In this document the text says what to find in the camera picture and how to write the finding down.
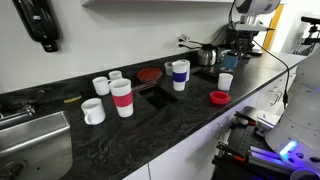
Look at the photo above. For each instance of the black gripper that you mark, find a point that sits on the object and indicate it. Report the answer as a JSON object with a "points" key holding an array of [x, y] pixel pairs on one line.
{"points": [[240, 41]]}

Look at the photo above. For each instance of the blue mug cup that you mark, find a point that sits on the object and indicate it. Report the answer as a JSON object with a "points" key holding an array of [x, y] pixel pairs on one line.
{"points": [[229, 61]]}

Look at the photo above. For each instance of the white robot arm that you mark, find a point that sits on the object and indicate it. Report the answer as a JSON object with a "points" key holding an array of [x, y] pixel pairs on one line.
{"points": [[249, 23]]}

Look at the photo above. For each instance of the white plastic cup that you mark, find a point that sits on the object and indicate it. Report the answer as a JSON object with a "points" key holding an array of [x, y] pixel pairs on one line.
{"points": [[224, 81]]}

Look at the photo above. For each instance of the red plastic cup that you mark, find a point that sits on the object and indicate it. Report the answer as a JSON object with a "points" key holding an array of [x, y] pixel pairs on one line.
{"points": [[219, 97]]}

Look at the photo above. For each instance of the clear plastic cup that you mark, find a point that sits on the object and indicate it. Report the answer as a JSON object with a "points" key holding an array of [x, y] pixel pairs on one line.
{"points": [[168, 68]]}

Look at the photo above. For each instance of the small white cup back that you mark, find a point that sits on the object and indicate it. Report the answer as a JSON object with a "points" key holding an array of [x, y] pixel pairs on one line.
{"points": [[114, 75]]}

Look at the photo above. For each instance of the white ceramic mug back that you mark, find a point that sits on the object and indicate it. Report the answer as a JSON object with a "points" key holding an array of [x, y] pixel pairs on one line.
{"points": [[101, 85]]}

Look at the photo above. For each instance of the white ceramic mug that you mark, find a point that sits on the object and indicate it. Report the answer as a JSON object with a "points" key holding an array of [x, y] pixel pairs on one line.
{"points": [[93, 111], [101, 85]]}

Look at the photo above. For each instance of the white ceramic mug front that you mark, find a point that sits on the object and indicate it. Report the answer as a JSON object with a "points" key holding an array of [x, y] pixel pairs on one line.
{"points": [[93, 111]]}

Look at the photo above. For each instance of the steel kettle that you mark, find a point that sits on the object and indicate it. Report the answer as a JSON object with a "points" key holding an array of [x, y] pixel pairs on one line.
{"points": [[207, 55]]}

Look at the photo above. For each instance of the white tumbler blue band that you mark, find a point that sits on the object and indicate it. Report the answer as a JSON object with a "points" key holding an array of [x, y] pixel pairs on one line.
{"points": [[179, 73]]}

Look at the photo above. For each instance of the orange black clamp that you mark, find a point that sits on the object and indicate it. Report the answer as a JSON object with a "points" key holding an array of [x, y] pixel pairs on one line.
{"points": [[251, 121], [232, 153]]}

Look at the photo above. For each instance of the red octagonal plate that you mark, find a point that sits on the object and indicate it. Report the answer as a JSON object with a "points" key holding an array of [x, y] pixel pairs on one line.
{"points": [[149, 74]]}

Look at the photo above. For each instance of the white tumbler red band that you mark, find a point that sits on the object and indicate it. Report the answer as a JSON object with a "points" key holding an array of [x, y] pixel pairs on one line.
{"points": [[122, 96]]}

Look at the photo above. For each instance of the yellow green sponge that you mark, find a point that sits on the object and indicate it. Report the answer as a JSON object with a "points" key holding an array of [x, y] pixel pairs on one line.
{"points": [[70, 100]]}

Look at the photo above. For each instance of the black soap dispenser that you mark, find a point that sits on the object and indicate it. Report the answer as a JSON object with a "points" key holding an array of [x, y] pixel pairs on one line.
{"points": [[39, 22]]}

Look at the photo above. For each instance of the chrome faucet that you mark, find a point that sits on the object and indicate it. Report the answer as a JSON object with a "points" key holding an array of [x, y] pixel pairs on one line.
{"points": [[26, 108]]}

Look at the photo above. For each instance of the stainless steel sink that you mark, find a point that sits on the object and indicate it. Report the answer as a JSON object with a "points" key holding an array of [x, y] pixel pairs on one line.
{"points": [[38, 149]]}

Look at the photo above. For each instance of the wall power outlet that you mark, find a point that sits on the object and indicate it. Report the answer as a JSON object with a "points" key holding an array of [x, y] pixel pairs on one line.
{"points": [[181, 40]]}

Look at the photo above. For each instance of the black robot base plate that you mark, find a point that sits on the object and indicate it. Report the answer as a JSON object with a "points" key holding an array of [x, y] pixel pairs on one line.
{"points": [[262, 163]]}

